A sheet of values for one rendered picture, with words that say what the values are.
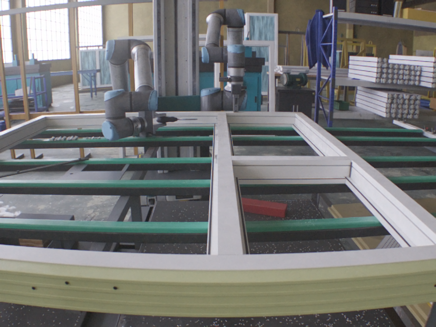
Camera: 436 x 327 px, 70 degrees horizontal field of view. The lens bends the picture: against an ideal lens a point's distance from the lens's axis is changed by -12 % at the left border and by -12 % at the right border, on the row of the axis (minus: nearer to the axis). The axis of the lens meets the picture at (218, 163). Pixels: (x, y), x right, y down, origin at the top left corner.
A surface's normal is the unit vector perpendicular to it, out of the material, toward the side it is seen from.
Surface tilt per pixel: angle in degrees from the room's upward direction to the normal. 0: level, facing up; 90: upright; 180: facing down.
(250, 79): 90
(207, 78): 90
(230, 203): 0
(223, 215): 0
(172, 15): 90
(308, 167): 90
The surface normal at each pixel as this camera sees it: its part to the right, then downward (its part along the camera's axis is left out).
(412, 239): -1.00, 0.00
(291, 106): 0.03, 0.30
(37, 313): 0.00, -0.95
